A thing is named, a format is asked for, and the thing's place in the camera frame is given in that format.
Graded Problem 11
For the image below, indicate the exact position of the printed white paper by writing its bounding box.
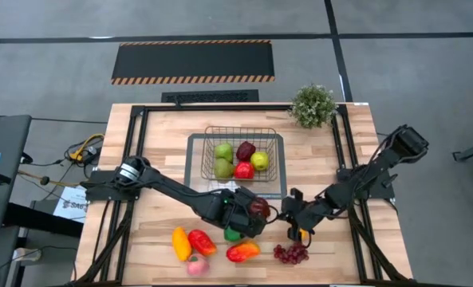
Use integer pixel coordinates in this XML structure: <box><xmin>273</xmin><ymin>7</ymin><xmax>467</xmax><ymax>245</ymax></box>
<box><xmin>53</xmin><ymin>184</ymin><xmax>89</xmax><ymax>223</ymax></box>

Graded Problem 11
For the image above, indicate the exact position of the yellow cable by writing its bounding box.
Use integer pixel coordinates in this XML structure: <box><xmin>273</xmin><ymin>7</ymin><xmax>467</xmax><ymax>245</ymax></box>
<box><xmin>69</xmin><ymin>132</ymin><xmax>106</xmax><ymax>163</ymax></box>

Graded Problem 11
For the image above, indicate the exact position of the dark red bell pepper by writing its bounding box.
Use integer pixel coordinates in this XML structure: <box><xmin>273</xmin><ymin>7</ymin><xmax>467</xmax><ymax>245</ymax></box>
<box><xmin>235</xmin><ymin>140</ymin><xmax>257</xmax><ymax>163</ymax></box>

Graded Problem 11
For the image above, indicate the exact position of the red oblong fruit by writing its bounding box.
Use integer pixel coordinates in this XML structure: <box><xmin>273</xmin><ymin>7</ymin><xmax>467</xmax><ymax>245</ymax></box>
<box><xmin>187</xmin><ymin>229</ymin><xmax>218</xmax><ymax>257</ymax></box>

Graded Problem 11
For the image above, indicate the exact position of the black hazard-striped floor mat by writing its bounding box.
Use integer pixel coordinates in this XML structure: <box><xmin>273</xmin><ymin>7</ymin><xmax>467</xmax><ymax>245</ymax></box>
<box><xmin>110</xmin><ymin>39</ymin><xmax>276</xmax><ymax>86</ymax></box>

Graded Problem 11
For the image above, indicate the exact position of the black perforated strip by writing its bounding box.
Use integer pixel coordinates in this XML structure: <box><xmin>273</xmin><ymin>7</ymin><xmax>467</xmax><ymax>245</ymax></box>
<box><xmin>160</xmin><ymin>88</ymin><xmax>260</xmax><ymax>104</ymax></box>

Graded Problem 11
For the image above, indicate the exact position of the small green potted plant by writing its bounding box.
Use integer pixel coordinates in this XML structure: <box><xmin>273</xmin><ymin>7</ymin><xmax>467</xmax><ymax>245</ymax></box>
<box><xmin>289</xmin><ymin>83</ymin><xmax>338</xmax><ymax>130</ymax></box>

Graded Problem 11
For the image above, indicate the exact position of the dark red round fruit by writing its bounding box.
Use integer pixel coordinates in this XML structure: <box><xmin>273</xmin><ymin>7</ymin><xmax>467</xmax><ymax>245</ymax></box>
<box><xmin>248</xmin><ymin>196</ymin><xmax>272</xmax><ymax>220</ymax></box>

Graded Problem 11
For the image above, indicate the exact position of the purple grape bunch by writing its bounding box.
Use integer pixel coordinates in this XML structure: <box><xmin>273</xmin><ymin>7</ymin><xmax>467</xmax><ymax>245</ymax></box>
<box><xmin>273</xmin><ymin>242</ymin><xmax>310</xmax><ymax>265</ymax></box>

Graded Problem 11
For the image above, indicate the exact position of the green apple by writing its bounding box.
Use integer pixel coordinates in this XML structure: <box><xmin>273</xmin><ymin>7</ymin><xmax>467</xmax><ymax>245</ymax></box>
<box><xmin>214</xmin><ymin>142</ymin><xmax>235</xmax><ymax>163</ymax></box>

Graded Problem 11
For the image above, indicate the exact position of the yellow-green apple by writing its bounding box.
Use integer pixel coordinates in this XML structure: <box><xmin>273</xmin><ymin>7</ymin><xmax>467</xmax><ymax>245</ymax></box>
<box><xmin>250</xmin><ymin>151</ymin><xmax>270</xmax><ymax>172</ymax></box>

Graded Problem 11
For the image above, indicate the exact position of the grey-bordered silicone baking mat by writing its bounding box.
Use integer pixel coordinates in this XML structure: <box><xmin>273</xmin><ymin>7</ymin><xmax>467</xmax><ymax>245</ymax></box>
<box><xmin>183</xmin><ymin>132</ymin><xmax>288</xmax><ymax>200</ymax></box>

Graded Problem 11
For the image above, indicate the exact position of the white power strip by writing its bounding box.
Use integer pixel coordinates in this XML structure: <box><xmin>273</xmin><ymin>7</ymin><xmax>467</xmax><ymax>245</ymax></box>
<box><xmin>11</xmin><ymin>246</ymin><xmax>42</xmax><ymax>263</ymax></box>

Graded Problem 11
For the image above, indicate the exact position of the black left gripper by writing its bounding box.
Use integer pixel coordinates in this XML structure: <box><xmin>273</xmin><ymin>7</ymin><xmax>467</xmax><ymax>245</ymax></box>
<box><xmin>223</xmin><ymin>187</ymin><xmax>270</xmax><ymax>238</ymax></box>

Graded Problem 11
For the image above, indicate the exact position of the yellow orange mango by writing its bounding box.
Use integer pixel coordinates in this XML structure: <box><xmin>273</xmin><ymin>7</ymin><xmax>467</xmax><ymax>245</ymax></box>
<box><xmin>171</xmin><ymin>226</ymin><xmax>193</xmax><ymax>262</ymax></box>

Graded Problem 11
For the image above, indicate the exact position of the red apple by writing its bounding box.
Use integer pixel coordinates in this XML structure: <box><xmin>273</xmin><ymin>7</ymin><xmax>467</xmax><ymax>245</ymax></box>
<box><xmin>234</xmin><ymin>161</ymin><xmax>256</xmax><ymax>180</ymax></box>

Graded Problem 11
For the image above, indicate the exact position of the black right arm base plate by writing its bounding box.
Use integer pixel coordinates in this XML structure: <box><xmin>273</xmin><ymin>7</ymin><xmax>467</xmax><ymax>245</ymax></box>
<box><xmin>337</xmin><ymin>166</ymin><xmax>396</xmax><ymax>201</ymax></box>

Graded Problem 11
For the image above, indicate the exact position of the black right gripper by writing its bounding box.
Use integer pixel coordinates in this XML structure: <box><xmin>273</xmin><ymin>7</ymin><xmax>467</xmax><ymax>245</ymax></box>
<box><xmin>282</xmin><ymin>197</ymin><xmax>328</xmax><ymax>242</ymax></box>

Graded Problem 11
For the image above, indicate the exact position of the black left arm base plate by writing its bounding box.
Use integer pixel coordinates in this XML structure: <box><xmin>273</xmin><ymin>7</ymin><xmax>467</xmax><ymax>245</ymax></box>
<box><xmin>85</xmin><ymin>169</ymin><xmax>141</xmax><ymax>202</ymax></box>

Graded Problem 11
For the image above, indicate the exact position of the dark green fruit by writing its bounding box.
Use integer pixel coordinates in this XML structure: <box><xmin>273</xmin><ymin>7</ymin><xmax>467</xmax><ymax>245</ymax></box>
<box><xmin>223</xmin><ymin>226</ymin><xmax>245</xmax><ymax>243</ymax></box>

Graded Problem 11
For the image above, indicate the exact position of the green pear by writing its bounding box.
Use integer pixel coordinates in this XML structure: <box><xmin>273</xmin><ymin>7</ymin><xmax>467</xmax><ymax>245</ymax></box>
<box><xmin>213</xmin><ymin>158</ymin><xmax>236</xmax><ymax>180</ymax></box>

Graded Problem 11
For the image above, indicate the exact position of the red orange mango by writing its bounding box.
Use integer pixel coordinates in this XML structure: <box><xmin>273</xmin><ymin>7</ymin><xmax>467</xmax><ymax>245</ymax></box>
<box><xmin>225</xmin><ymin>241</ymin><xmax>262</xmax><ymax>264</ymax></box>

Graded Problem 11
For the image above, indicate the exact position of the gold wire basket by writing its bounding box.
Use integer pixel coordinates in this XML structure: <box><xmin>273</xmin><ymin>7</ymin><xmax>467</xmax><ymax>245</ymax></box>
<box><xmin>200</xmin><ymin>125</ymin><xmax>280</xmax><ymax>183</ymax></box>

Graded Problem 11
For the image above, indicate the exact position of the pink peach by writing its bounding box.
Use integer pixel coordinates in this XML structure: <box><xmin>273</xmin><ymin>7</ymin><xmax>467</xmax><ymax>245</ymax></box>
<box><xmin>186</xmin><ymin>254</ymin><xmax>211</xmax><ymax>277</ymax></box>

